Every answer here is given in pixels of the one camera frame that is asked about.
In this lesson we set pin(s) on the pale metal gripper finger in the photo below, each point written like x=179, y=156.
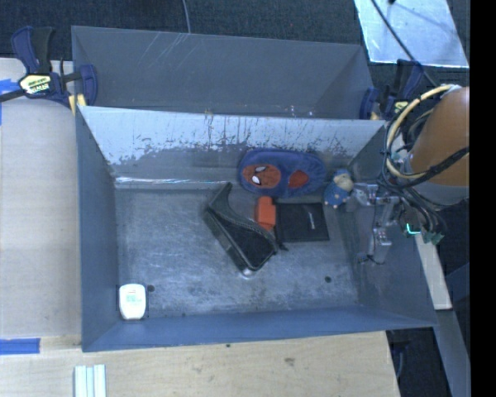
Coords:
x=361, y=194
x=381, y=248

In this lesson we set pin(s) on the small blue toy figure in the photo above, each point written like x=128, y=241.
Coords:
x=337, y=192

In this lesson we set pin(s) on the black flat booklet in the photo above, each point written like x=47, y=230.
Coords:
x=303, y=223

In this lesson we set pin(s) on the blue slipper with red face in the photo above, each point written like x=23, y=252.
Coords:
x=301, y=168

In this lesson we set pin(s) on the orange-red block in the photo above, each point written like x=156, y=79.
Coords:
x=265, y=215

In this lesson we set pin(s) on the grey metal bin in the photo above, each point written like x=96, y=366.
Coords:
x=182, y=238

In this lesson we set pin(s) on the white box with green print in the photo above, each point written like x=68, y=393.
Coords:
x=132, y=302

